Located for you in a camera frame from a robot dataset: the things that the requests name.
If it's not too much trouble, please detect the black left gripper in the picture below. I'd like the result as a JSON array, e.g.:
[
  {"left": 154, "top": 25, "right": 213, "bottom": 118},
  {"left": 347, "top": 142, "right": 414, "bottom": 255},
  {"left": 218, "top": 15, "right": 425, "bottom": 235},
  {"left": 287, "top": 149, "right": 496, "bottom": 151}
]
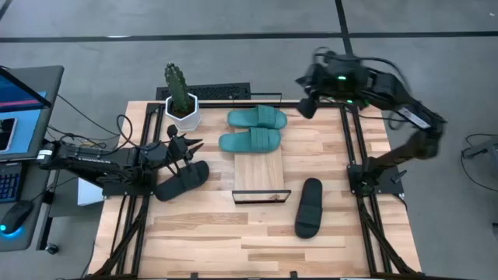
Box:
[{"left": 167, "top": 134, "right": 205, "bottom": 161}]

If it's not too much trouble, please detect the black rubber slide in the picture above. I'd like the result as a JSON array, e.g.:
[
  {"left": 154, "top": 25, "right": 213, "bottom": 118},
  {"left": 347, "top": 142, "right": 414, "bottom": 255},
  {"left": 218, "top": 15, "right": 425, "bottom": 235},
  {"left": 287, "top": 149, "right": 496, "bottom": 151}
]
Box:
[
  {"left": 293, "top": 177, "right": 324, "bottom": 240},
  {"left": 154, "top": 159, "right": 210, "bottom": 202}
]

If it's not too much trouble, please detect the teal rubber slide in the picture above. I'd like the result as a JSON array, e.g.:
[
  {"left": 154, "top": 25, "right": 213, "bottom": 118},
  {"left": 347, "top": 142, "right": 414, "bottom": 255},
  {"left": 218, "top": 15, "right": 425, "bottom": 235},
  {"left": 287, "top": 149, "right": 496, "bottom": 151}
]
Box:
[
  {"left": 226, "top": 104, "right": 289, "bottom": 130},
  {"left": 218, "top": 127, "right": 282, "bottom": 154}
]

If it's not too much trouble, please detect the white hexagonal plant pot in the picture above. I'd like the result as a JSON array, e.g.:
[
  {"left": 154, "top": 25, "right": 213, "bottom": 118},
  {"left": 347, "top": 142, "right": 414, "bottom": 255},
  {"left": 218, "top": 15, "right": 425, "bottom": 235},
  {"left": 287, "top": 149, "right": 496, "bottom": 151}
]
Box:
[{"left": 164, "top": 93, "right": 202, "bottom": 132}]

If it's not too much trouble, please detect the black mesh panel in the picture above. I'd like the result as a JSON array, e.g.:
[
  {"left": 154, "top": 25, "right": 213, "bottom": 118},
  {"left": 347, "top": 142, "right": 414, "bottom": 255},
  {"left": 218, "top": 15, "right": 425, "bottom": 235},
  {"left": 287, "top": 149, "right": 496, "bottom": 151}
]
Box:
[{"left": 155, "top": 82, "right": 252, "bottom": 102}]

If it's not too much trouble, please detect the green cactus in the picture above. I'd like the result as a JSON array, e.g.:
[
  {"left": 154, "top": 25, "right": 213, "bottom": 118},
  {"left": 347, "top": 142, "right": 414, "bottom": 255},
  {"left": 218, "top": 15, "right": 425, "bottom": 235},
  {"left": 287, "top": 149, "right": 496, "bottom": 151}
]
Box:
[{"left": 163, "top": 62, "right": 192, "bottom": 114}]

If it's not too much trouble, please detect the white box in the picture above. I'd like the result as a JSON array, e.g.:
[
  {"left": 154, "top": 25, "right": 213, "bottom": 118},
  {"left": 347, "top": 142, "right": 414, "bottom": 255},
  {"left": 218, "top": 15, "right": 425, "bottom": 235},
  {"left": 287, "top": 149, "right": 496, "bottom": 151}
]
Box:
[{"left": 76, "top": 177, "right": 105, "bottom": 207}]

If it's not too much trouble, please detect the computer monitor blue screen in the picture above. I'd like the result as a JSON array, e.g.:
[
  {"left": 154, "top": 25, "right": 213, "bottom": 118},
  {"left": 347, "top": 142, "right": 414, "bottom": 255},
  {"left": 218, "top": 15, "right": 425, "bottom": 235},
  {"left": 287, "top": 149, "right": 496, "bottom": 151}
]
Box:
[{"left": 0, "top": 65, "right": 65, "bottom": 163}]

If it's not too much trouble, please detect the grey side desk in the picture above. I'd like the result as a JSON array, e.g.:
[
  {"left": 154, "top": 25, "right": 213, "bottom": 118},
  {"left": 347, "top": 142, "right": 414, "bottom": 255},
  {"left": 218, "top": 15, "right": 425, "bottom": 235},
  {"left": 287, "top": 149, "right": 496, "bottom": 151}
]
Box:
[{"left": 0, "top": 155, "right": 59, "bottom": 253}]

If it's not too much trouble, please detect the keyboard with blue backlight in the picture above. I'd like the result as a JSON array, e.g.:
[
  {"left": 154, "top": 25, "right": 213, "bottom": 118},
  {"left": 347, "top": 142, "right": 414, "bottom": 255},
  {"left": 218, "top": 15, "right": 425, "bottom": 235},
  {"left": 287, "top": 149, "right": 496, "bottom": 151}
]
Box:
[{"left": 0, "top": 162, "right": 23, "bottom": 204}]

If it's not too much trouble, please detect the black computer mouse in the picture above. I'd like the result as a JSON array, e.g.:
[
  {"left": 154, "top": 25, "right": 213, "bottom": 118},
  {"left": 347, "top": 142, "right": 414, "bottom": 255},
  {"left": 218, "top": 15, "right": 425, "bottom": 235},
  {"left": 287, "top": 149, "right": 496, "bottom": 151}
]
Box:
[{"left": 0, "top": 200, "right": 35, "bottom": 235}]

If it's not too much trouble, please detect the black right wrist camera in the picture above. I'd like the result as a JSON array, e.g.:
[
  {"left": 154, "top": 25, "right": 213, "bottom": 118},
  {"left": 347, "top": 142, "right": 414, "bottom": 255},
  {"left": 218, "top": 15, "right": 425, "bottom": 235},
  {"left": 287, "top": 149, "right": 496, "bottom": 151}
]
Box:
[{"left": 296, "top": 96, "right": 319, "bottom": 121}]

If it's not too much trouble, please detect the black aluminium table frame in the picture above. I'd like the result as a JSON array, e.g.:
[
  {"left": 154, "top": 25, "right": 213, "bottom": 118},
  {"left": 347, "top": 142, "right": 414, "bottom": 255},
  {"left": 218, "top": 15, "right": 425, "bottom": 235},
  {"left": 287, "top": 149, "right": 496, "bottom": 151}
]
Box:
[{"left": 88, "top": 100, "right": 421, "bottom": 280}]

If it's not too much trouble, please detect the wooden shelf black metal frame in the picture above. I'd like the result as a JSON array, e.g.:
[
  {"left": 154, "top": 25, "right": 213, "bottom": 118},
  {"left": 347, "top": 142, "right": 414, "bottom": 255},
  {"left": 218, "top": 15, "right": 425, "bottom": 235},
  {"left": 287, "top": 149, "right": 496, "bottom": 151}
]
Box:
[{"left": 231, "top": 92, "right": 293, "bottom": 205}]

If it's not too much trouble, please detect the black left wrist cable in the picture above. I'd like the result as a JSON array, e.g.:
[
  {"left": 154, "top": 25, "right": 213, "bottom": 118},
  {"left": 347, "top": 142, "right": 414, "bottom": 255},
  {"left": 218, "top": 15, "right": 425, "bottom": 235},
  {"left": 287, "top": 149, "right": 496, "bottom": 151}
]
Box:
[{"left": 115, "top": 114, "right": 135, "bottom": 151}]

